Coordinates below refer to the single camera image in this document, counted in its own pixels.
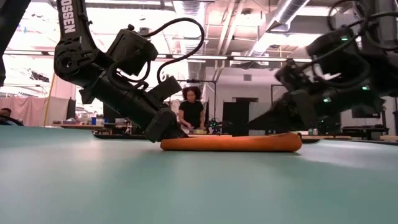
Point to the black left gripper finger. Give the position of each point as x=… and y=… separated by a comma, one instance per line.
x=160, y=126
x=182, y=132

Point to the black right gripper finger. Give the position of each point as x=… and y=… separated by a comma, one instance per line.
x=289, y=118

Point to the orange towel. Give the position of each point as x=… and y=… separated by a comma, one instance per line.
x=233, y=143

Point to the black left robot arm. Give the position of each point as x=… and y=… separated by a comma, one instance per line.
x=71, y=37

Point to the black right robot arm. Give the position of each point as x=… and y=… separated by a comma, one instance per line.
x=382, y=62

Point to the person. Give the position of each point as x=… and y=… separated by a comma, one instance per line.
x=6, y=115
x=191, y=112

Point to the black cabinet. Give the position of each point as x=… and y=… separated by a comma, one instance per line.
x=236, y=115

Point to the ceiling light bar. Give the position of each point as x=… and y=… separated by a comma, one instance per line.
x=248, y=58

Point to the pink curtain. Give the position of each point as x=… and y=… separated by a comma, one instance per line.
x=31, y=109

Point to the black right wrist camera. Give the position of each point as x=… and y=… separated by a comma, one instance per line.
x=332, y=49

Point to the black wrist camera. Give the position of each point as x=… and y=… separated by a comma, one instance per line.
x=130, y=49
x=332, y=49

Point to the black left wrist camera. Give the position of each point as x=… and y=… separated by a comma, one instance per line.
x=130, y=49

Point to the silver ceiling duct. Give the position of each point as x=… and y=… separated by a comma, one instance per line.
x=286, y=15

